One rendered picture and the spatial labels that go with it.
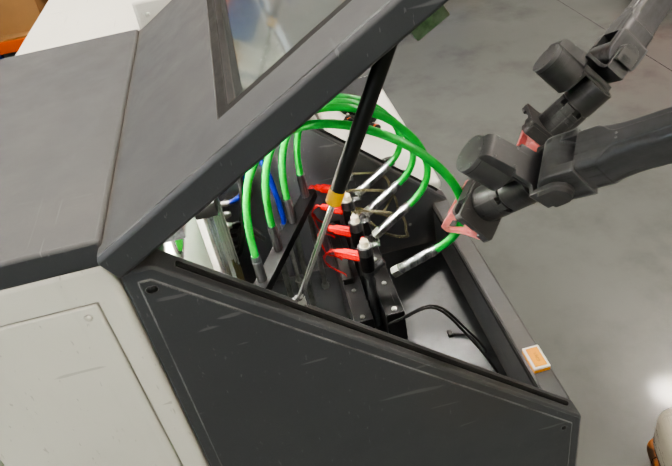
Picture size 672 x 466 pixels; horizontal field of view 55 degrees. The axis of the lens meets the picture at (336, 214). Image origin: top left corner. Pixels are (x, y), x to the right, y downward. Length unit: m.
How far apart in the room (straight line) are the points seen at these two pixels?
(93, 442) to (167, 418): 0.10
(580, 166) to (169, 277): 0.50
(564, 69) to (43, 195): 0.79
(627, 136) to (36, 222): 0.68
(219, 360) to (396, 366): 0.24
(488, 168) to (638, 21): 0.43
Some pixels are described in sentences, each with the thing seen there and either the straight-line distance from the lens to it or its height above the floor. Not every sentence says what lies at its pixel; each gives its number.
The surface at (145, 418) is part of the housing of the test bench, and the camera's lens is 0.92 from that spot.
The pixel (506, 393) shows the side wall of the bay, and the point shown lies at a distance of 1.03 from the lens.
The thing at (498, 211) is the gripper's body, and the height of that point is 1.30.
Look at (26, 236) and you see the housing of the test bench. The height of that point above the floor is 1.50.
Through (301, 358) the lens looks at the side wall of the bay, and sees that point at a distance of 0.85.
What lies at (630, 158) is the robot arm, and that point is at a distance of 0.82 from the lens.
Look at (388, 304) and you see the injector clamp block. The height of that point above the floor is 0.98.
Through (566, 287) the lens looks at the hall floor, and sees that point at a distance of 2.74.
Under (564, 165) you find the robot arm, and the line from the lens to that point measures 0.85.
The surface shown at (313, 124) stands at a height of 1.43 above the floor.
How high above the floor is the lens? 1.88
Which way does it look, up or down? 36 degrees down
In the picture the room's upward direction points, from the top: 11 degrees counter-clockwise
